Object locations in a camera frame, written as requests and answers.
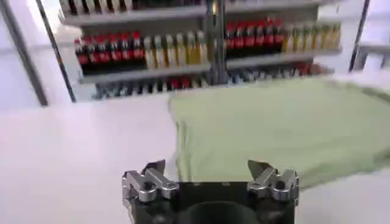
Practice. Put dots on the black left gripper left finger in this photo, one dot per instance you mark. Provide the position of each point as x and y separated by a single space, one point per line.
150 182

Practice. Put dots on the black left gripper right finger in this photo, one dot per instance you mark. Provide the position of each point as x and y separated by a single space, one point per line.
274 182

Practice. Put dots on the pale green cloth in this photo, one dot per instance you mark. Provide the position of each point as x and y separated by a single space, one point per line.
274 128

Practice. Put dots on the shelf rack with bottles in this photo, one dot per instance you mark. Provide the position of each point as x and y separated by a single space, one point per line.
201 42

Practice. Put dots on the thin black slanted pole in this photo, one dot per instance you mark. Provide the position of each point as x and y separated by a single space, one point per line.
56 50
359 35

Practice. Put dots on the grey white side rack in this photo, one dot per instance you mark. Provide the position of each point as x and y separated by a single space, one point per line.
373 45

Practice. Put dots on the dark slanted metal pole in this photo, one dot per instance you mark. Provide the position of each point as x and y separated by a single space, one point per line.
22 51

